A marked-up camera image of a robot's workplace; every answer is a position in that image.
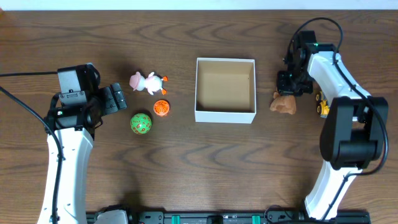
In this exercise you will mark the yellow grey toy truck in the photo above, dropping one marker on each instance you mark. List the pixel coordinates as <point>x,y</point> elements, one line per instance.
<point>322,105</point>

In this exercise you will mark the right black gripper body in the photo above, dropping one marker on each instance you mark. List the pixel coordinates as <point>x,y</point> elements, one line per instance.
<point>286,90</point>

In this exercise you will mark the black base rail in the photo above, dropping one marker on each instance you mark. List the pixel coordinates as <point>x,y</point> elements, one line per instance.
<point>274,214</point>

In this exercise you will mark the brown plush toy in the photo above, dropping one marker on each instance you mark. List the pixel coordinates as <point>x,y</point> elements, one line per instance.
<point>283,104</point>

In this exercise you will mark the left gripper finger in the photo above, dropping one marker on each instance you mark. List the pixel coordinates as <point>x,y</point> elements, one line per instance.
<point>117,92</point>
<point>121,104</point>

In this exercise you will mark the green patterned ball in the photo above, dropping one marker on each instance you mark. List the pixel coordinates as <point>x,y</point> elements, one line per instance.
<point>141,123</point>

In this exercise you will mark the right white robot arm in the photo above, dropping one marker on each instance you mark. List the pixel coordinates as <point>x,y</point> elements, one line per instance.
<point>354,133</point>

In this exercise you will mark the orange patterned ball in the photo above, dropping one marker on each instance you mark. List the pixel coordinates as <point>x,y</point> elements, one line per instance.
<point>161,107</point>

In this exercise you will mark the pink white duck toy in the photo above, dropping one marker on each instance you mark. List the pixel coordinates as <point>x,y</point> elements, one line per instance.
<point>152,83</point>

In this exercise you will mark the white cardboard box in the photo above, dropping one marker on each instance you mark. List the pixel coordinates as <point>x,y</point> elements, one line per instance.
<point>225,90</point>

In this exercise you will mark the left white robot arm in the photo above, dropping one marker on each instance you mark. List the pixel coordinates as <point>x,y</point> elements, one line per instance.
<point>69,153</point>

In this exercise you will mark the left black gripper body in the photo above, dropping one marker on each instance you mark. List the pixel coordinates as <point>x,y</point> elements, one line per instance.
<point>109,98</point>

